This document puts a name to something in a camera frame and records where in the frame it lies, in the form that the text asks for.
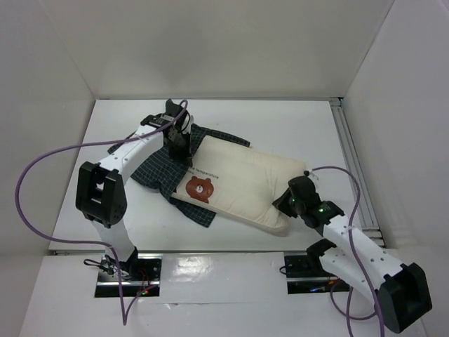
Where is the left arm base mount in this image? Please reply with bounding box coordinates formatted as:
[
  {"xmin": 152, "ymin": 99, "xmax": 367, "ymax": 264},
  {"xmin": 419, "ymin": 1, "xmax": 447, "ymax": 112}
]
[{"xmin": 83, "ymin": 253, "xmax": 162, "ymax": 298}]

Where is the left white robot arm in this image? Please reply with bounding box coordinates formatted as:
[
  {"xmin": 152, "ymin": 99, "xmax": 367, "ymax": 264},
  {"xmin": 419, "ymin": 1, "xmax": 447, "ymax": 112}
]
[{"xmin": 75, "ymin": 100, "xmax": 192, "ymax": 280}]

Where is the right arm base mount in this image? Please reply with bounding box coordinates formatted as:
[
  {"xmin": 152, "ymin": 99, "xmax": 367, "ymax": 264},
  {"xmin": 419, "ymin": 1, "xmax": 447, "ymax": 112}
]
[{"xmin": 279, "ymin": 252, "xmax": 349, "ymax": 295}]

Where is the aluminium rail frame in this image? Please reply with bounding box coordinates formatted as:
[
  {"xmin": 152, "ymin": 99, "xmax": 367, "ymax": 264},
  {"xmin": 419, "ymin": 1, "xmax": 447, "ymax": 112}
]
[{"xmin": 330, "ymin": 98, "xmax": 386, "ymax": 249}]

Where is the cream bear pillow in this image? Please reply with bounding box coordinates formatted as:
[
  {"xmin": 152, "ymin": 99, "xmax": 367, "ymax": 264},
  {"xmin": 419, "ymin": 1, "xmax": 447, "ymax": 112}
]
[{"xmin": 171, "ymin": 136, "xmax": 307, "ymax": 237}]

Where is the dark plaid pillowcase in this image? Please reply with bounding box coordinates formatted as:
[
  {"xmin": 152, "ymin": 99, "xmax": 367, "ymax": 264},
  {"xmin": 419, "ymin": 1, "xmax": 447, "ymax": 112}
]
[{"xmin": 107, "ymin": 123, "xmax": 252, "ymax": 229}]

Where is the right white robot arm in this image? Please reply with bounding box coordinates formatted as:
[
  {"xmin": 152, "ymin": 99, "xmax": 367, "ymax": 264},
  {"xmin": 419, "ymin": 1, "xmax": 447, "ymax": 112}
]
[{"xmin": 273, "ymin": 176, "xmax": 433, "ymax": 333}]

